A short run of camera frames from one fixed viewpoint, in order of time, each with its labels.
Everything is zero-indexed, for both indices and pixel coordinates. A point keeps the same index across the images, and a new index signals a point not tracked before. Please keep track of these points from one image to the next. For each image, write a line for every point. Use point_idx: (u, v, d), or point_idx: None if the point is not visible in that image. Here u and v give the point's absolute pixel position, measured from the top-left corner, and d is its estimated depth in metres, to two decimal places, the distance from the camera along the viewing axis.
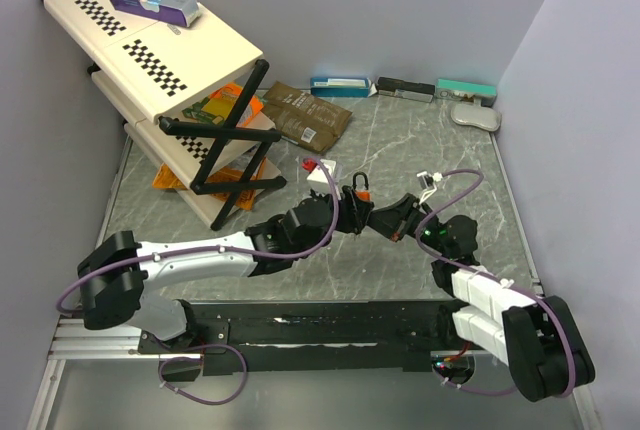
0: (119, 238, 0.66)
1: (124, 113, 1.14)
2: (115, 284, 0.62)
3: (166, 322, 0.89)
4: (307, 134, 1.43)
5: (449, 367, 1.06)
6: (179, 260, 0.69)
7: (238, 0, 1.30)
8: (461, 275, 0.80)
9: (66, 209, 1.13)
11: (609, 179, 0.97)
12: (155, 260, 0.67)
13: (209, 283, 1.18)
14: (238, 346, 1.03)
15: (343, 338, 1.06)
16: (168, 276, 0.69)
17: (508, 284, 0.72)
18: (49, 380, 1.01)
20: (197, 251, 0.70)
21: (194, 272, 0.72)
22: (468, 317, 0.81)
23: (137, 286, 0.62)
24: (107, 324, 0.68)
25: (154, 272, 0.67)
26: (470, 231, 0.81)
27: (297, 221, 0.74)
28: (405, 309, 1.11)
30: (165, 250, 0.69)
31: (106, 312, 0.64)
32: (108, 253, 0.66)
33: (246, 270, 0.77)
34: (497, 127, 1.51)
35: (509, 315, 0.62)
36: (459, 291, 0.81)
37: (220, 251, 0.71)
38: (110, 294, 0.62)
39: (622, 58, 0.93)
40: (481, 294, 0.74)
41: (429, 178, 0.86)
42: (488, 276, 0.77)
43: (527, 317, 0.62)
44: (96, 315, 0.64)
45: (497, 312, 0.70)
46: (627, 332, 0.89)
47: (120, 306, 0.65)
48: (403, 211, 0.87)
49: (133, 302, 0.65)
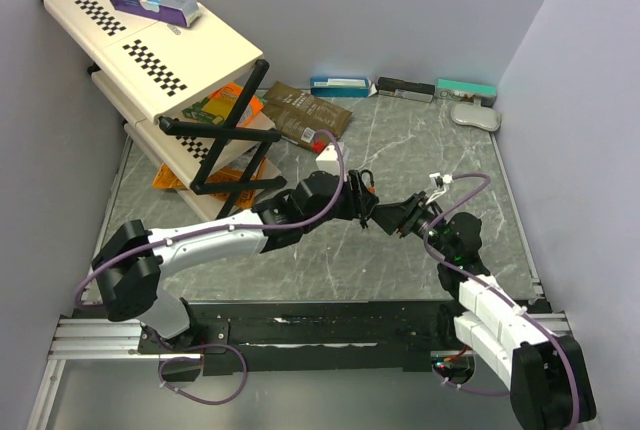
0: (129, 228, 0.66)
1: (124, 113, 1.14)
2: (131, 273, 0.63)
3: (166, 322, 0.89)
4: (307, 134, 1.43)
5: (449, 367, 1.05)
6: (192, 242, 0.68)
7: (239, 0, 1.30)
8: (469, 286, 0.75)
9: (66, 209, 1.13)
11: (609, 179, 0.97)
12: (167, 245, 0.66)
13: (209, 283, 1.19)
14: (238, 346, 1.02)
15: (343, 338, 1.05)
16: (182, 259, 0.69)
17: (521, 310, 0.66)
18: (49, 380, 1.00)
20: (207, 232, 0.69)
21: (206, 254, 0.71)
22: (470, 325, 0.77)
23: (154, 271, 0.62)
24: (128, 313, 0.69)
25: (169, 256, 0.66)
26: (476, 230, 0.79)
27: (310, 192, 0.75)
28: (405, 309, 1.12)
30: (176, 234, 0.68)
31: (127, 301, 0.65)
32: (121, 242, 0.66)
33: (258, 246, 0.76)
34: (497, 127, 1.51)
35: (521, 356, 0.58)
36: (467, 301, 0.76)
37: (230, 229, 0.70)
38: (128, 283, 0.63)
39: (622, 58, 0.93)
40: (491, 315, 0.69)
41: (440, 179, 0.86)
42: (499, 294, 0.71)
43: (539, 360, 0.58)
44: (116, 305, 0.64)
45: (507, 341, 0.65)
46: (627, 333, 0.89)
47: (140, 293, 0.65)
48: (409, 210, 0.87)
49: (152, 287, 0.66)
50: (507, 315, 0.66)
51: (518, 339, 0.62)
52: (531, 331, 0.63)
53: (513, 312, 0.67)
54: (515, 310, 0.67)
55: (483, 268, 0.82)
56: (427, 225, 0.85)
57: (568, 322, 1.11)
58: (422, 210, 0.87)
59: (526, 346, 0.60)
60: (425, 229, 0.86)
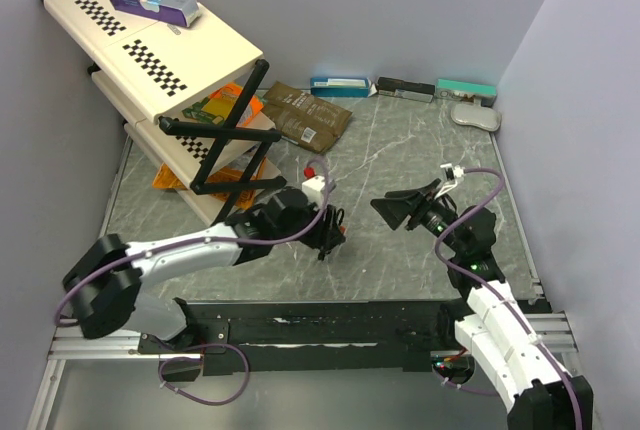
0: (107, 242, 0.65)
1: (124, 113, 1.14)
2: (111, 286, 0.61)
3: (163, 323, 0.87)
4: (307, 134, 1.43)
5: (449, 367, 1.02)
6: (171, 254, 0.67)
7: (239, 0, 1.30)
8: (482, 293, 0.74)
9: (66, 209, 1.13)
11: (609, 179, 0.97)
12: (146, 257, 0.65)
13: (208, 284, 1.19)
14: (238, 346, 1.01)
15: (342, 338, 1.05)
16: (160, 272, 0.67)
17: (537, 339, 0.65)
18: (49, 380, 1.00)
20: (185, 242, 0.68)
21: (182, 266, 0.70)
22: (471, 333, 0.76)
23: (134, 282, 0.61)
24: (102, 331, 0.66)
25: (149, 269, 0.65)
26: (488, 227, 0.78)
27: (282, 204, 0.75)
28: (405, 309, 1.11)
30: (155, 246, 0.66)
31: (105, 317, 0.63)
32: (97, 257, 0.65)
33: (231, 258, 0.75)
34: (497, 127, 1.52)
35: (529, 394, 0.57)
36: (478, 309, 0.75)
37: (206, 241, 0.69)
38: (108, 297, 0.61)
39: (622, 58, 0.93)
40: (502, 335, 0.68)
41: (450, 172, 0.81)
42: (515, 313, 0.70)
43: (549, 401, 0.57)
44: (95, 321, 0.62)
45: (515, 366, 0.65)
46: (627, 333, 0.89)
47: (119, 307, 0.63)
48: (415, 205, 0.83)
49: (130, 302, 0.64)
50: (521, 342, 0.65)
51: (529, 373, 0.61)
52: (544, 364, 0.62)
53: (527, 339, 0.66)
54: (530, 336, 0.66)
55: (495, 270, 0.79)
56: (437, 218, 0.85)
57: (568, 321, 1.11)
58: (431, 203, 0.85)
59: (538, 384, 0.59)
60: (435, 222, 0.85)
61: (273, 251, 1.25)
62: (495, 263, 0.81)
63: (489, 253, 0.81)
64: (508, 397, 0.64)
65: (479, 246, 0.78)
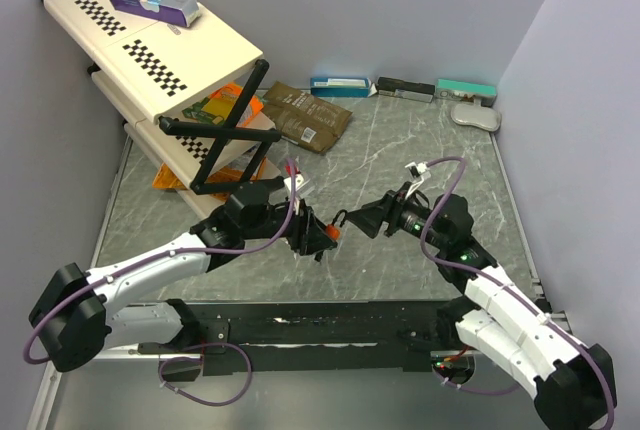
0: (65, 273, 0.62)
1: (123, 113, 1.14)
2: (74, 318, 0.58)
3: (158, 332, 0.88)
4: (307, 134, 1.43)
5: (449, 367, 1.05)
6: (134, 275, 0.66)
7: (239, 0, 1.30)
8: (481, 284, 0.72)
9: (66, 209, 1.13)
11: (609, 179, 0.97)
12: (108, 283, 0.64)
13: (209, 283, 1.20)
14: (239, 346, 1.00)
15: (343, 338, 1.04)
16: (127, 295, 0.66)
17: (546, 318, 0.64)
18: (49, 380, 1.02)
20: (147, 260, 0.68)
21: (150, 284, 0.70)
22: (474, 329, 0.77)
23: (99, 311, 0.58)
24: (77, 360, 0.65)
25: (113, 294, 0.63)
26: (463, 211, 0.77)
27: (241, 204, 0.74)
28: (405, 309, 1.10)
30: (116, 270, 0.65)
31: (75, 348, 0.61)
32: (57, 291, 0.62)
33: (203, 266, 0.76)
34: (497, 127, 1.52)
35: (557, 380, 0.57)
36: (477, 297, 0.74)
37: (170, 255, 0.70)
38: (74, 329, 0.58)
39: (625, 57, 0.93)
40: (510, 321, 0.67)
41: (414, 169, 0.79)
42: (516, 294, 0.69)
43: (576, 382, 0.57)
44: (66, 353, 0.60)
45: (530, 350, 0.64)
46: (627, 333, 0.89)
47: (89, 336, 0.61)
48: (387, 208, 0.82)
49: (99, 328, 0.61)
50: (532, 326, 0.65)
51: (549, 356, 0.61)
52: (559, 343, 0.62)
53: (537, 320, 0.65)
54: (539, 317, 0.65)
55: (485, 253, 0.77)
56: (412, 218, 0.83)
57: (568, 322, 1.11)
58: (404, 204, 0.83)
59: (560, 366, 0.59)
60: (411, 222, 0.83)
61: (273, 250, 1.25)
62: (481, 247, 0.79)
63: (473, 239, 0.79)
64: (530, 383, 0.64)
65: (461, 232, 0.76)
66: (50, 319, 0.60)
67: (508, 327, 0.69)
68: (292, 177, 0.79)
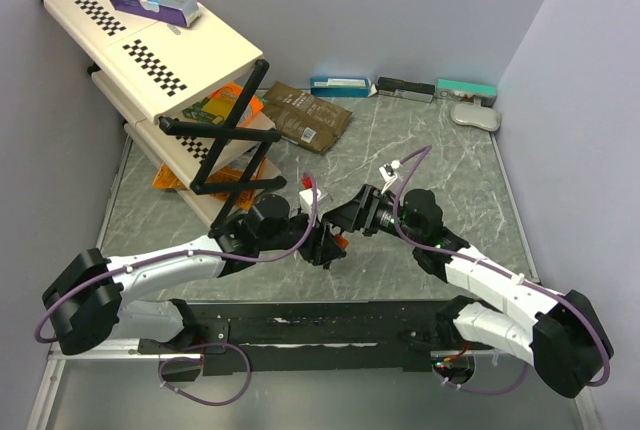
0: (86, 257, 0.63)
1: (124, 113, 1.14)
2: (87, 305, 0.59)
3: (158, 332, 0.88)
4: (307, 133, 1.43)
5: (449, 367, 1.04)
6: (151, 269, 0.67)
7: (239, 0, 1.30)
8: (456, 264, 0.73)
9: (67, 208, 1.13)
11: (609, 179, 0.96)
12: (127, 272, 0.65)
13: (209, 283, 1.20)
14: (239, 346, 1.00)
15: (343, 338, 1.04)
16: (142, 288, 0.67)
17: (520, 278, 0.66)
18: (49, 380, 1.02)
20: (166, 257, 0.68)
21: (166, 281, 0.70)
22: (471, 321, 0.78)
23: (115, 299, 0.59)
24: (83, 346, 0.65)
25: (130, 284, 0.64)
26: (431, 202, 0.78)
27: (261, 215, 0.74)
28: (405, 308, 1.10)
30: (136, 260, 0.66)
31: (84, 334, 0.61)
32: (76, 273, 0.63)
33: (215, 272, 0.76)
34: (497, 128, 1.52)
35: (541, 329, 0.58)
36: (458, 280, 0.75)
37: (188, 255, 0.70)
38: (86, 315, 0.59)
39: (625, 58, 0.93)
40: (490, 291, 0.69)
41: (389, 168, 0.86)
42: (489, 264, 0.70)
43: (559, 328, 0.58)
44: (72, 338, 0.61)
45: (515, 314, 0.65)
46: (627, 333, 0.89)
47: (98, 324, 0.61)
48: (363, 201, 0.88)
49: (110, 318, 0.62)
50: (509, 288, 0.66)
51: (531, 311, 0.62)
52: (537, 298, 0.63)
53: (513, 283, 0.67)
54: (513, 279, 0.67)
55: (460, 239, 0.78)
56: (387, 214, 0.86)
57: None
58: (379, 201, 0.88)
59: (541, 316, 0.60)
60: (386, 219, 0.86)
61: None
62: (453, 233, 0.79)
63: (445, 228, 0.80)
64: (527, 350, 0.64)
65: (433, 225, 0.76)
66: (64, 302, 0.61)
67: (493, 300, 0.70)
68: (313, 189, 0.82)
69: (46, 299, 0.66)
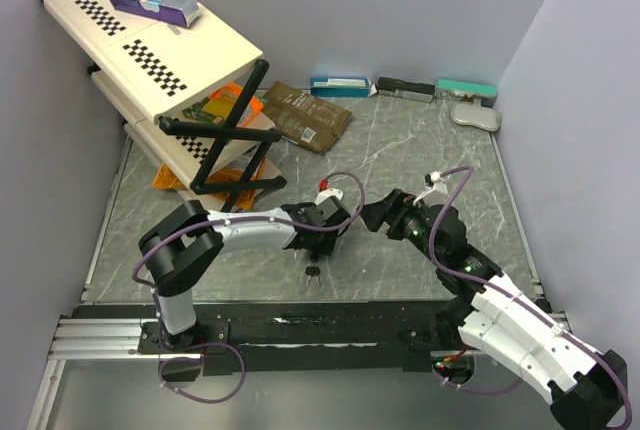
0: (190, 207, 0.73)
1: (124, 113, 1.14)
2: (195, 244, 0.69)
3: (178, 315, 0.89)
4: (307, 134, 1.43)
5: (449, 367, 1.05)
6: (243, 225, 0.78)
7: (239, 0, 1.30)
8: (490, 296, 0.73)
9: (66, 208, 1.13)
11: (609, 179, 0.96)
12: (225, 224, 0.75)
13: (209, 283, 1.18)
14: (238, 347, 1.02)
15: (343, 338, 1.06)
16: (234, 241, 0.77)
17: (561, 329, 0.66)
18: (49, 380, 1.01)
20: (254, 218, 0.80)
21: (248, 240, 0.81)
22: (479, 333, 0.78)
23: (218, 242, 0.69)
24: (174, 289, 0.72)
25: (227, 234, 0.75)
26: (455, 220, 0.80)
27: (336, 205, 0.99)
28: (405, 309, 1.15)
30: (231, 216, 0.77)
31: (182, 274, 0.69)
32: (181, 218, 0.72)
33: (281, 242, 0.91)
34: (497, 128, 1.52)
35: (581, 395, 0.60)
36: (485, 310, 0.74)
37: (270, 221, 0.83)
38: (190, 253, 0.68)
39: (625, 58, 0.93)
40: (524, 332, 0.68)
41: (429, 179, 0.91)
42: (525, 304, 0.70)
43: (596, 392, 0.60)
44: (172, 275, 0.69)
45: (546, 360, 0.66)
46: (626, 334, 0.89)
47: (194, 268, 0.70)
48: (391, 204, 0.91)
49: (206, 264, 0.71)
50: (548, 338, 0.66)
51: (568, 368, 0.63)
52: (575, 354, 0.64)
53: (552, 332, 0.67)
54: (553, 329, 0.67)
55: (491, 265, 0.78)
56: (412, 223, 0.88)
57: (567, 321, 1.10)
58: (408, 209, 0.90)
59: (581, 378, 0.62)
60: (411, 227, 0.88)
61: (273, 251, 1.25)
62: (483, 256, 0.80)
63: (471, 248, 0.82)
64: (543, 387, 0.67)
65: (456, 241, 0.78)
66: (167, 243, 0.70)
67: (520, 336, 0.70)
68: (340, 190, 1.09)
69: (145, 240, 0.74)
